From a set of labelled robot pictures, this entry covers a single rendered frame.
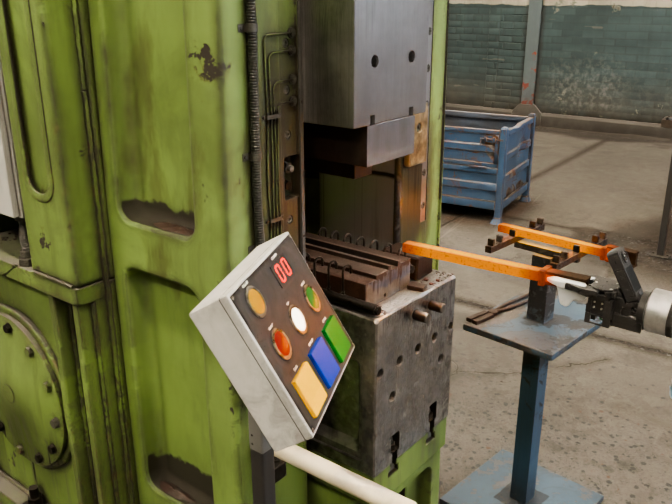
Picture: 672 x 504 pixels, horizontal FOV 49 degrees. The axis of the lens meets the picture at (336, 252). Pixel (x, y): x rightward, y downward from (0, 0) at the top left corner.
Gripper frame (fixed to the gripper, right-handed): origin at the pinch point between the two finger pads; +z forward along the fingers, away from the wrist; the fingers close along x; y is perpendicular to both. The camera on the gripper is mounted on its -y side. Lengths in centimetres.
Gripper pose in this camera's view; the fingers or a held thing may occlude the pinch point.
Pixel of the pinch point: (554, 275)
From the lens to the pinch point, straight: 167.4
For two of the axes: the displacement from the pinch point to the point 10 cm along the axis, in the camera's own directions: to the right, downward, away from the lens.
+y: -0.1, 9.4, 3.5
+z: -7.9, -2.2, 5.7
